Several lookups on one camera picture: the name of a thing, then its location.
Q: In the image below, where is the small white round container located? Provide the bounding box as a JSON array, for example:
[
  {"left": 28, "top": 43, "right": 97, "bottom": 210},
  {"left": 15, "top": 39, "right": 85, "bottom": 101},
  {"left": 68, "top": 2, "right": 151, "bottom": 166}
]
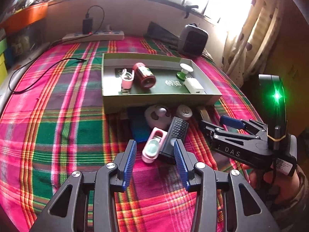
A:
[{"left": 176, "top": 104, "right": 193, "bottom": 120}]

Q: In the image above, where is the black textured remote device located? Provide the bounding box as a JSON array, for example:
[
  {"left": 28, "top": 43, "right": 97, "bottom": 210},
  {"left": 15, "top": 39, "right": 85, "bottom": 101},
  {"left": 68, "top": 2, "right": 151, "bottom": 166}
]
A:
[{"left": 158, "top": 117, "right": 188, "bottom": 164}]

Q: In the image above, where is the white usb charger cube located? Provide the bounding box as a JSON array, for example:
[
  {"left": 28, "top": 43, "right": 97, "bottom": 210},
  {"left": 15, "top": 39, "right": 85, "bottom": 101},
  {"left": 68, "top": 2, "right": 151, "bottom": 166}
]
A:
[{"left": 184, "top": 78, "right": 205, "bottom": 94}]

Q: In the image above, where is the pink white clip case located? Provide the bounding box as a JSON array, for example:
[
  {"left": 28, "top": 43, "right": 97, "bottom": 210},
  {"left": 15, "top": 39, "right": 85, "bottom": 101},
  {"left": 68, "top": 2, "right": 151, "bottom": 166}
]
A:
[{"left": 141, "top": 127, "right": 168, "bottom": 163}]

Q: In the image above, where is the blue rectangular sponge block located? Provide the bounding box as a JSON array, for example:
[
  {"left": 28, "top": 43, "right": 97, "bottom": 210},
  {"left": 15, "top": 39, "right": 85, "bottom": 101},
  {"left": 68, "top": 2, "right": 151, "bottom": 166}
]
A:
[{"left": 127, "top": 106, "right": 151, "bottom": 143}]

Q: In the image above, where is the person's right hand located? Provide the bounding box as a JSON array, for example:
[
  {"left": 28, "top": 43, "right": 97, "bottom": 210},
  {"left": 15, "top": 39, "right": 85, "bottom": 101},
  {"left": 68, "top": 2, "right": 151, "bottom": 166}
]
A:
[{"left": 249, "top": 166, "right": 308, "bottom": 229}]

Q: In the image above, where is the green cardboard box tray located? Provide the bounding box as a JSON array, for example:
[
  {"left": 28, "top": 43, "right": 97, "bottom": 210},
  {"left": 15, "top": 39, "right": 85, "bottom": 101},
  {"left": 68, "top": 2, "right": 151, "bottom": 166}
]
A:
[{"left": 102, "top": 53, "right": 222, "bottom": 114}]

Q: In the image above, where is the white round fan gadget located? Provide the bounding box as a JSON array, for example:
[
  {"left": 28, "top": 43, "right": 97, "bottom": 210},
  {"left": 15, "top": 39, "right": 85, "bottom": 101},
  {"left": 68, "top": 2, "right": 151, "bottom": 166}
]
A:
[{"left": 144, "top": 104, "right": 172, "bottom": 130}]

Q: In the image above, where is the patterned cream curtain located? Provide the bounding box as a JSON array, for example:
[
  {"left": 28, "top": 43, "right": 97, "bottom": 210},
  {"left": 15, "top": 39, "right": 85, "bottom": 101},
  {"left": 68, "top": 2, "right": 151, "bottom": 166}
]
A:
[{"left": 221, "top": 0, "right": 284, "bottom": 87}]

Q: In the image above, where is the red cylindrical flashlight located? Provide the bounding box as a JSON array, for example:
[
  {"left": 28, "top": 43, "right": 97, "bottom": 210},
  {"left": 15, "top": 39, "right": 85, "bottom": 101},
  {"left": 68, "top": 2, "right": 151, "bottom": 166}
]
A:
[{"left": 132, "top": 62, "right": 156, "bottom": 89}]

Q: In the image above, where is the black portable speaker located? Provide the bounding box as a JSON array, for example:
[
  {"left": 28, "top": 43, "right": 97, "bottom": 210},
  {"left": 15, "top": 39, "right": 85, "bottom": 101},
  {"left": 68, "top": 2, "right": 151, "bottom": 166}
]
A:
[{"left": 177, "top": 23, "right": 208, "bottom": 57}]

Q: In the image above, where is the white power strip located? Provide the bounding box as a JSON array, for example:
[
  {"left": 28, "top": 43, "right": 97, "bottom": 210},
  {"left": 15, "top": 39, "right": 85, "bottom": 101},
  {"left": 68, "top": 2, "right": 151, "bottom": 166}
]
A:
[{"left": 62, "top": 30, "right": 125, "bottom": 44}]

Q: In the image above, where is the yellow box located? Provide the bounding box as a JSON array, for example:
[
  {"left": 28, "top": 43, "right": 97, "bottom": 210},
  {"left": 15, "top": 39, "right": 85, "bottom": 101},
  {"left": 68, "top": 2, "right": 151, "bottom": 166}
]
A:
[{"left": 0, "top": 53, "right": 7, "bottom": 85}]

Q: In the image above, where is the black power adapter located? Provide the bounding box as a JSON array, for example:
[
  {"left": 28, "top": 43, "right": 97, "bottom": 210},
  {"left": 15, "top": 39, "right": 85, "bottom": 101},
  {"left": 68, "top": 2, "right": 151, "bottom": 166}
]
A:
[{"left": 82, "top": 17, "right": 93, "bottom": 35}]

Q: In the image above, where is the green box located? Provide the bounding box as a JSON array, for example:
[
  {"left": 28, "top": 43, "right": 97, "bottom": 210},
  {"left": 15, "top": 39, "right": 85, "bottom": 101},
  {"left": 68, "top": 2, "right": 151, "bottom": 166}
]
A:
[{"left": 0, "top": 38, "right": 7, "bottom": 55}]

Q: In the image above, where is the orange shelf tray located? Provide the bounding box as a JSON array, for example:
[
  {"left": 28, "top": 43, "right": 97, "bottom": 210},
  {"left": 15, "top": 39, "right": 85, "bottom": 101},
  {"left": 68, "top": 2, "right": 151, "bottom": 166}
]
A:
[{"left": 1, "top": 3, "right": 48, "bottom": 36}]

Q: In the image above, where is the right gripper camera mount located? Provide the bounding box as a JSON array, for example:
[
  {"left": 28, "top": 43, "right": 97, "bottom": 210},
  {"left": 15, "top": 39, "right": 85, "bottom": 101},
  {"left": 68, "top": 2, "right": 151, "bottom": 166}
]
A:
[{"left": 258, "top": 74, "right": 297, "bottom": 177}]

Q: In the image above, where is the black charging cable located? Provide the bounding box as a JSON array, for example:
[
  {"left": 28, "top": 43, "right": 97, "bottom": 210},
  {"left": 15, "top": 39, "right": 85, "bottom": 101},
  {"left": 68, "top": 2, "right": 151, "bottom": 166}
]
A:
[{"left": 8, "top": 4, "right": 106, "bottom": 95}]

